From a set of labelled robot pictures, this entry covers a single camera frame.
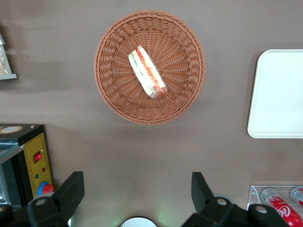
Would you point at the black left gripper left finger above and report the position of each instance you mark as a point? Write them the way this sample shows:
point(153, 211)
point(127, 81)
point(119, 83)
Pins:
point(67, 189)

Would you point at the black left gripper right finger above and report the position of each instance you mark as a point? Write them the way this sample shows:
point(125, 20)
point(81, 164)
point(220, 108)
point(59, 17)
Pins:
point(201, 191)

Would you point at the layered sandwich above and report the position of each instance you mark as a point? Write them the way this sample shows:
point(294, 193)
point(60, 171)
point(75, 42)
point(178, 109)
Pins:
point(146, 71)

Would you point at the round brown wicker basket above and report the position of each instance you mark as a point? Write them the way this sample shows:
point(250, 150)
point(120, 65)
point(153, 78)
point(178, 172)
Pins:
point(118, 94)

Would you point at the white rectangular plastic tray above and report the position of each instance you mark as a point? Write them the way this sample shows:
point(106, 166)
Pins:
point(277, 94)

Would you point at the blue and red knob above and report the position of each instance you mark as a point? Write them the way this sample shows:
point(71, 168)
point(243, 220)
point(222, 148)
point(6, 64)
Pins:
point(46, 188)

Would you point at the clear acrylic bottle holder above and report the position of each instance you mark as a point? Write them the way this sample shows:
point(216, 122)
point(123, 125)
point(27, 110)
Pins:
point(255, 192)

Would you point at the black cabinet with yellow panel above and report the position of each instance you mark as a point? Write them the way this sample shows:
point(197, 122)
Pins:
point(28, 146)

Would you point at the grey display rack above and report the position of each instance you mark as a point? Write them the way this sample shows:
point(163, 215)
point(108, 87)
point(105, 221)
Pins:
point(7, 76)

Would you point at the clear snack packet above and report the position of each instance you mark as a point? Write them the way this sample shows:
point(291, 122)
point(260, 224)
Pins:
point(2, 61)

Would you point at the red rocker switch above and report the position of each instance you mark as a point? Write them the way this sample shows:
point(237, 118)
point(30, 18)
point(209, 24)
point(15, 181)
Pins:
point(38, 157)

